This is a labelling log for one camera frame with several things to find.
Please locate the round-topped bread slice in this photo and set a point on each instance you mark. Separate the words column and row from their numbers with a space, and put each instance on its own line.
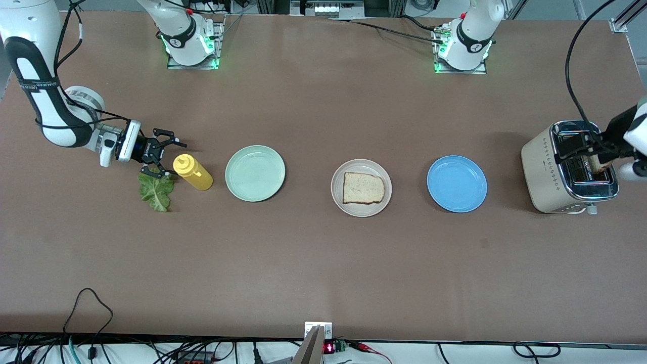
column 601, row 166

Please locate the cream and chrome toaster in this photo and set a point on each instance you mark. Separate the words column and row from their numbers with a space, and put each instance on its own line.
column 541, row 172

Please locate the blue plate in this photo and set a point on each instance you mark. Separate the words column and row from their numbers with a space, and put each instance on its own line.
column 457, row 184

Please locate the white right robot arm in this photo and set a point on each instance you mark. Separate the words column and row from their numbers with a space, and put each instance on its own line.
column 50, row 116

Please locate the red digit display module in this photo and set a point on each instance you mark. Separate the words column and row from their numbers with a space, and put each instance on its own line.
column 329, row 348

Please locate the mint green plate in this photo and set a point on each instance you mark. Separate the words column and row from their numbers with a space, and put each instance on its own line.
column 255, row 173

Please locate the grey metal bar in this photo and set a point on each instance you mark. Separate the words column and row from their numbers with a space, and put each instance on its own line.
column 309, row 351

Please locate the white power unit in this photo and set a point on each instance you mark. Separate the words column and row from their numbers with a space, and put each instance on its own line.
column 328, row 9

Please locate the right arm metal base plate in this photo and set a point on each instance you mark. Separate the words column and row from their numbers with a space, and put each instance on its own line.
column 220, row 40

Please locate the beige plate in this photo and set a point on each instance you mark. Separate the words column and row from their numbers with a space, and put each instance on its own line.
column 337, row 197

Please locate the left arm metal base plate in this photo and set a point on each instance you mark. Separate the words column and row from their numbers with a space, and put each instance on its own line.
column 455, row 71

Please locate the yellow mustard squeeze bottle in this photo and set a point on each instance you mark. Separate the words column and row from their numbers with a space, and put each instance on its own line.
column 194, row 174

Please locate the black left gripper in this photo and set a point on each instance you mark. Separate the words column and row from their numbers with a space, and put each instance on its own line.
column 613, row 128

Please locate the aluminium frame corner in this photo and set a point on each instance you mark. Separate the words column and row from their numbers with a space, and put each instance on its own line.
column 619, row 25

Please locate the small white metal bracket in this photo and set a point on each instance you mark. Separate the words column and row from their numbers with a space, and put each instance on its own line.
column 326, row 331

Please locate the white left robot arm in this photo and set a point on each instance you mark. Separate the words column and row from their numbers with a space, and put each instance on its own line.
column 470, row 30

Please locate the green lettuce leaf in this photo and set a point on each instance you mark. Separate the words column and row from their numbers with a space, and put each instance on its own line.
column 156, row 189

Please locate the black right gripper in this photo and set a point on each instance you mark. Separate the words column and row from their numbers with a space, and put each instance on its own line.
column 141, row 148

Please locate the square-cornered bread slice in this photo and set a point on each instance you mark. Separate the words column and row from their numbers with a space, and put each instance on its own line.
column 364, row 188

